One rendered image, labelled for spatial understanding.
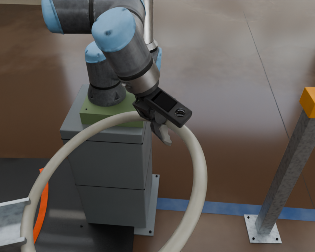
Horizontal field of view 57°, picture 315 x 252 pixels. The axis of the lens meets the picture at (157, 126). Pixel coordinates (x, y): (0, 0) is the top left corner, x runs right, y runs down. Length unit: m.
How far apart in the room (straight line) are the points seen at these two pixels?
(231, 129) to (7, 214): 2.18
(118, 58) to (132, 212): 1.38
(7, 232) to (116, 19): 0.58
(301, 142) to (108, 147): 0.91
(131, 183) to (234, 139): 1.27
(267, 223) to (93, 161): 1.13
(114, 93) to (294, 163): 0.94
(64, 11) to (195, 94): 2.49
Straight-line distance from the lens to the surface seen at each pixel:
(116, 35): 0.59
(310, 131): 1.45
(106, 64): 1.31
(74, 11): 0.72
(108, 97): 1.40
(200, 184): 0.62
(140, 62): 0.62
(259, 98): 3.19
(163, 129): 0.76
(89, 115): 1.41
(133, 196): 1.74
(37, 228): 2.16
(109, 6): 0.71
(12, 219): 0.88
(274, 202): 1.83
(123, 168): 1.55
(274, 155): 2.61
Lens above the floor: 1.78
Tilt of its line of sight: 42 degrees down
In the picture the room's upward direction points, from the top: straight up
